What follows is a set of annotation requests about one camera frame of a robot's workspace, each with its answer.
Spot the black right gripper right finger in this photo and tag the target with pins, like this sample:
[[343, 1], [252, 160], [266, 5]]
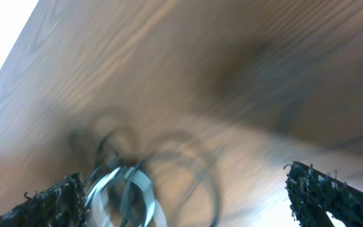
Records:
[[314, 195]]

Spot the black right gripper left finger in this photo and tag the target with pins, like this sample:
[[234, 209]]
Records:
[[62, 204]]

